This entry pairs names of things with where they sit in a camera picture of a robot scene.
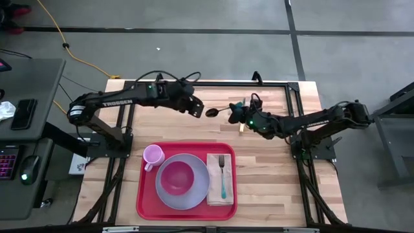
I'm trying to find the grey metal stand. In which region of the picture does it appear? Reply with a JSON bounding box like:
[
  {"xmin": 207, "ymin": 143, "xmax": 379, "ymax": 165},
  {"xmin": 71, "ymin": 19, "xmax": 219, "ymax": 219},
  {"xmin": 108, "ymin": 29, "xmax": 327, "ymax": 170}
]
[{"xmin": 370, "ymin": 80, "xmax": 414, "ymax": 192}]

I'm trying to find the teal-handled metal spoon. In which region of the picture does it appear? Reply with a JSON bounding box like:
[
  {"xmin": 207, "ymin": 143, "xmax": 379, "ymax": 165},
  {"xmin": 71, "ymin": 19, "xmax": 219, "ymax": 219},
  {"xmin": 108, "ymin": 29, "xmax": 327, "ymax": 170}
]
[{"xmin": 205, "ymin": 101, "xmax": 243, "ymax": 118}]

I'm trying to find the lavender round plate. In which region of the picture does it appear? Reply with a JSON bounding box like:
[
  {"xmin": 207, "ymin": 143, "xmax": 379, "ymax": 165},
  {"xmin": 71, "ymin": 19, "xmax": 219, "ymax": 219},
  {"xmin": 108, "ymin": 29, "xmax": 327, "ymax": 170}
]
[{"xmin": 155, "ymin": 153, "xmax": 211, "ymax": 210}]

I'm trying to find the red plastic serving tray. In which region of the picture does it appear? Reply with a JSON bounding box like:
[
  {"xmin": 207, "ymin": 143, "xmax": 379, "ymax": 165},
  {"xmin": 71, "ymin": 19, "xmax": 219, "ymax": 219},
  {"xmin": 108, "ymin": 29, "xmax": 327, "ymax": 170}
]
[{"xmin": 136, "ymin": 142, "xmax": 239, "ymax": 221}]

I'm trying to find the white printed box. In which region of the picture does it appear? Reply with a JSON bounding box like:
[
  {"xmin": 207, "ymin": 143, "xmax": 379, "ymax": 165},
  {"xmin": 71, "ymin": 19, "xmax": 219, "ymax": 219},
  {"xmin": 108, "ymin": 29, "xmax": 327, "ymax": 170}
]
[{"xmin": 68, "ymin": 153, "xmax": 90, "ymax": 176}]

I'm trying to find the teal-handled metal fork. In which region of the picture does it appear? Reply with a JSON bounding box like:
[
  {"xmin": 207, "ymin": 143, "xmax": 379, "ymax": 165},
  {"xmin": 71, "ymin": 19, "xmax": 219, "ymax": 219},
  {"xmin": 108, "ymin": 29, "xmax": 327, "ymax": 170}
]
[{"xmin": 218, "ymin": 154, "xmax": 228, "ymax": 200}]

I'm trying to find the grey desk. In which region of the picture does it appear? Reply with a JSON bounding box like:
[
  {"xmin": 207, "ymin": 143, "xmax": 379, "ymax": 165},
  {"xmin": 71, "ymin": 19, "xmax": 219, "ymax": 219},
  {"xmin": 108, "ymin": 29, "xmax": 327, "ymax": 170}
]
[{"xmin": 0, "ymin": 58, "xmax": 67, "ymax": 221}]

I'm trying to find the dark pink bowl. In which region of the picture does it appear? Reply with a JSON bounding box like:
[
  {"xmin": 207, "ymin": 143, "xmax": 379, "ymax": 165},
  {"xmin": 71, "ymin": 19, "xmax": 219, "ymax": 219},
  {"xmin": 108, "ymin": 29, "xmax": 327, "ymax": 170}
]
[{"xmin": 160, "ymin": 161, "xmax": 195, "ymax": 196}]

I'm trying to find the black backlit keyboard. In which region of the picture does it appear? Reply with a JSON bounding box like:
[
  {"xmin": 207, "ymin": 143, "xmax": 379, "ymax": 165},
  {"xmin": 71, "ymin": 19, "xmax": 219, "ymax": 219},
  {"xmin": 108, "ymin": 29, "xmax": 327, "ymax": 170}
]
[{"xmin": 0, "ymin": 146, "xmax": 19, "ymax": 181}]

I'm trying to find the yellow cable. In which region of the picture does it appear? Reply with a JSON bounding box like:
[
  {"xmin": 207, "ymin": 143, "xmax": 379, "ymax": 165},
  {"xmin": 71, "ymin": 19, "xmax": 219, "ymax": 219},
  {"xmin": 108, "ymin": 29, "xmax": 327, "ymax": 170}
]
[{"xmin": 37, "ymin": 0, "xmax": 121, "ymax": 114}]

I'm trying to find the black smartphone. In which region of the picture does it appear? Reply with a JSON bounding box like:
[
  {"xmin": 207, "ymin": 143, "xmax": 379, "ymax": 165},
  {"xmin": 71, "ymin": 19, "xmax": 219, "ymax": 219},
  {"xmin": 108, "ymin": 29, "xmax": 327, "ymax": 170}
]
[{"xmin": 11, "ymin": 98, "xmax": 38, "ymax": 131}]

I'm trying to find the white crumpled tissue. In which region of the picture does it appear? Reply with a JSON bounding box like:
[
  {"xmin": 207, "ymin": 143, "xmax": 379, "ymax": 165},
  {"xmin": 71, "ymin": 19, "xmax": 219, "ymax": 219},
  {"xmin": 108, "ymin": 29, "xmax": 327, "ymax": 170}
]
[{"xmin": 0, "ymin": 101, "xmax": 16, "ymax": 122}]

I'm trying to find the black computer mouse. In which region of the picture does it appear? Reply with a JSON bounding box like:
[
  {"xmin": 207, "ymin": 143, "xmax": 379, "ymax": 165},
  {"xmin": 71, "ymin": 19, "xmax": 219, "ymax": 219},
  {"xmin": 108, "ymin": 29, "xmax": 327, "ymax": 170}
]
[{"xmin": 19, "ymin": 155, "xmax": 41, "ymax": 186}]

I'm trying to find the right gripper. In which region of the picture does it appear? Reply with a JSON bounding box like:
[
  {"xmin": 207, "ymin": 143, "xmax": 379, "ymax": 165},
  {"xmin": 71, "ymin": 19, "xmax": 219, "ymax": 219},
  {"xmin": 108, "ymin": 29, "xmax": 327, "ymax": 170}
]
[{"xmin": 228, "ymin": 100, "xmax": 263, "ymax": 129}]

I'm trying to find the beige cloth napkin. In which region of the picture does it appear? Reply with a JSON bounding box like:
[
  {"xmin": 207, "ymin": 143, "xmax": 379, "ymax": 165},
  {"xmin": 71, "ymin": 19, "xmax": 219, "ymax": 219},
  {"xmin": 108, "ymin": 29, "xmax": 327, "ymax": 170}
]
[{"xmin": 206, "ymin": 153, "xmax": 234, "ymax": 206}]

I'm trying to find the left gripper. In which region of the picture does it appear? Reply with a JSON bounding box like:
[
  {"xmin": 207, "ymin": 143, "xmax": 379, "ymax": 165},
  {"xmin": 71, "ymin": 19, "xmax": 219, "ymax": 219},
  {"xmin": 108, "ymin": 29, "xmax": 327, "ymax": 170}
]
[{"xmin": 168, "ymin": 82, "xmax": 205, "ymax": 118}]

